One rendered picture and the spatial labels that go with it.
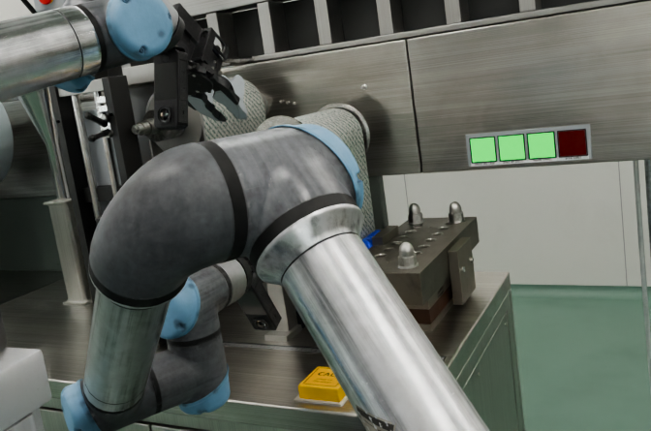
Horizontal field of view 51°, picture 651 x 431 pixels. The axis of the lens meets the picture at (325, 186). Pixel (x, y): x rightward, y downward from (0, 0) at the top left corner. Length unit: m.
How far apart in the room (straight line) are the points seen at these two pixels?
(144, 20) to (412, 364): 0.45
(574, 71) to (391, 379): 0.98
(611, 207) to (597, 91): 2.47
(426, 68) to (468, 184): 2.51
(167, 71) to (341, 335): 0.56
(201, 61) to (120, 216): 0.46
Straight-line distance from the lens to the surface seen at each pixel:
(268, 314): 1.09
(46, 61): 0.74
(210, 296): 0.95
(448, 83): 1.49
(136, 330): 0.72
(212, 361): 0.96
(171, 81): 1.01
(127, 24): 0.76
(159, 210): 0.59
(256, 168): 0.61
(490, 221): 3.99
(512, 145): 1.46
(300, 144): 0.65
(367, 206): 1.48
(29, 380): 0.45
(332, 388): 1.07
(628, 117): 1.44
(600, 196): 3.86
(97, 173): 1.45
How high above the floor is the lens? 1.39
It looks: 9 degrees down
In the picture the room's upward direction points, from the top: 8 degrees counter-clockwise
